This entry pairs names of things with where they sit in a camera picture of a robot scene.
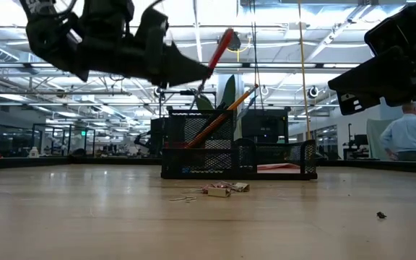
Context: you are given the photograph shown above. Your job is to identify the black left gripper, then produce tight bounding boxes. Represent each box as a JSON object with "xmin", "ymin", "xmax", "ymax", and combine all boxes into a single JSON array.
[{"xmin": 19, "ymin": 0, "xmax": 212, "ymax": 89}]

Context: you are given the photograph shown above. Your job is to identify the red-handled scissors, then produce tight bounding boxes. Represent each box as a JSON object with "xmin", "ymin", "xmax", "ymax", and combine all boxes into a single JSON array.
[{"xmin": 189, "ymin": 27, "xmax": 235, "ymax": 110}]

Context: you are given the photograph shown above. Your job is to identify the black marker pen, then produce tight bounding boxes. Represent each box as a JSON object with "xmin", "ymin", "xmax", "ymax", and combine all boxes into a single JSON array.
[{"xmin": 193, "ymin": 102, "xmax": 228, "ymax": 145}]

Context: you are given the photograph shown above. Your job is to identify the orange pencil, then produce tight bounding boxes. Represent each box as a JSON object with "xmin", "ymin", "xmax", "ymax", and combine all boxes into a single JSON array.
[{"xmin": 185, "ymin": 84, "xmax": 260, "ymax": 150}]

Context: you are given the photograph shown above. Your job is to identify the black mesh desk organizer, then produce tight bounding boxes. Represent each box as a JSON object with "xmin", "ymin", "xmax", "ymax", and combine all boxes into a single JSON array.
[{"xmin": 160, "ymin": 109, "xmax": 319, "ymax": 181}]

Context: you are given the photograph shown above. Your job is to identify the pink sticky notes pad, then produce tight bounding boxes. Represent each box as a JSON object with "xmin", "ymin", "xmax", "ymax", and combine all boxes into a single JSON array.
[{"xmin": 256, "ymin": 162, "xmax": 303, "ymax": 174}]

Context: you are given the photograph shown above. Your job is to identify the pale green cloth cover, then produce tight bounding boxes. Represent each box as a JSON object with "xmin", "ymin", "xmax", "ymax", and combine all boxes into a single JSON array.
[{"xmin": 365, "ymin": 118, "xmax": 386, "ymax": 160}]

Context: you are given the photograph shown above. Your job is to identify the snake plant in white pot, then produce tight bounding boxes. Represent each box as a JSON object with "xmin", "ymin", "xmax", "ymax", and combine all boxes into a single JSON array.
[{"xmin": 193, "ymin": 74, "xmax": 259, "ymax": 122}]

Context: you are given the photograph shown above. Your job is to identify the person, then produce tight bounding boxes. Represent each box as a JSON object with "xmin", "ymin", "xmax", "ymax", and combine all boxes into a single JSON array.
[{"xmin": 379, "ymin": 103, "xmax": 416, "ymax": 163}]

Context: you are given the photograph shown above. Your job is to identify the black equipment case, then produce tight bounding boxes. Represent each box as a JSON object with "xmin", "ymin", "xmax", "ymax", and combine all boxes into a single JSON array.
[{"xmin": 149, "ymin": 117, "xmax": 169, "ymax": 157}]

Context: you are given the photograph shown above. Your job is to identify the black computer tower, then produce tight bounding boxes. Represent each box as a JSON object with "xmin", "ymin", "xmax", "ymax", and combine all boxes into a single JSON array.
[{"xmin": 240, "ymin": 108, "xmax": 290, "ymax": 146}]

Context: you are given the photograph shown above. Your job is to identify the red binder clip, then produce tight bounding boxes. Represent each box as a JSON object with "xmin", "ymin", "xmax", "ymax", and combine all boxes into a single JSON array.
[{"xmin": 201, "ymin": 181, "xmax": 230, "ymax": 191}]

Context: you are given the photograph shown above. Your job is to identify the yellow binder clip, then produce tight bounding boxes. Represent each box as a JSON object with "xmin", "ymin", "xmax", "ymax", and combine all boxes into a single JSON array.
[{"xmin": 229, "ymin": 181, "xmax": 251, "ymax": 193}]

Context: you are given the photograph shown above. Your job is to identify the black ceiling cable reel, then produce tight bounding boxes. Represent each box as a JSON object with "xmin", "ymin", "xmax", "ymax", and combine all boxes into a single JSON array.
[{"xmin": 227, "ymin": 31, "xmax": 243, "ymax": 52}]

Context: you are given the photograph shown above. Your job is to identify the yellow hanging cable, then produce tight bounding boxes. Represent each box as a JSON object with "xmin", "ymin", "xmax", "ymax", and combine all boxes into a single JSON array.
[{"xmin": 297, "ymin": 0, "xmax": 313, "ymax": 142}]

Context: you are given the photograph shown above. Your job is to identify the black aluminium table frame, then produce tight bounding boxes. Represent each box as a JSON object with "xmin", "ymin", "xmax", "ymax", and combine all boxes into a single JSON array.
[{"xmin": 0, "ymin": 155, "xmax": 416, "ymax": 175}]

